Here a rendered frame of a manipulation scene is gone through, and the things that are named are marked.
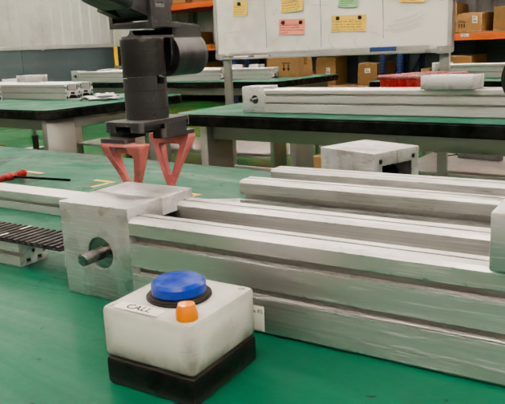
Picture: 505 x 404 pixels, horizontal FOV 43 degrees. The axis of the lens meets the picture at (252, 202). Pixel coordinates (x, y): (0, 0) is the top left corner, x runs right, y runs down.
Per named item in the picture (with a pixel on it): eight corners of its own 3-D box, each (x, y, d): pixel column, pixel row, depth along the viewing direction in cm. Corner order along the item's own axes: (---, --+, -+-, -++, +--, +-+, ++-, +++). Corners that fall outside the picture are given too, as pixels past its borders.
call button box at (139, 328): (107, 381, 48) (99, 301, 46) (187, 331, 56) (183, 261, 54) (195, 410, 43) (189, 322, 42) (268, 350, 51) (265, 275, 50)
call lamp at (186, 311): (171, 320, 43) (170, 303, 43) (184, 312, 44) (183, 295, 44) (189, 324, 42) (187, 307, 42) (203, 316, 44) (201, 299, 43)
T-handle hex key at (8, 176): (-10, 184, 124) (-11, 175, 123) (22, 176, 131) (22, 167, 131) (54, 189, 117) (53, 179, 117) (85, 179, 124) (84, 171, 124)
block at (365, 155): (309, 215, 92) (307, 148, 89) (365, 201, 98) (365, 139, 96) (361, 228, 84) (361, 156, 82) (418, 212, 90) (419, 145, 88)
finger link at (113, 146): (178, 191, 88) (173, 122, 86) (143, 202, 83) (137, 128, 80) (139, 187, 92) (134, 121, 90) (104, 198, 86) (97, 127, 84)
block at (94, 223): (50, 299, 64) (38, 206, 62) (134, 262, 74) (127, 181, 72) (118, 315, 60) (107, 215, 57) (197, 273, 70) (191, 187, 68)
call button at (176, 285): (140, 308, 47) (138, 282, 46) (175, 290, 50) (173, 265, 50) (184, 318, 45) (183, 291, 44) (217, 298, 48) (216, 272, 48)
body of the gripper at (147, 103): (191, 127, 90) (187, 73, 88) (142, 138, 82) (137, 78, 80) (155, 126, 93) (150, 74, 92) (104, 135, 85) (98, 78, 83)
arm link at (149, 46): (109, 31, 84) (139, 29, 80) (148, 30, 89) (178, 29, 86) (114, 85, 85) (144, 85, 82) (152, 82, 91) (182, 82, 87)
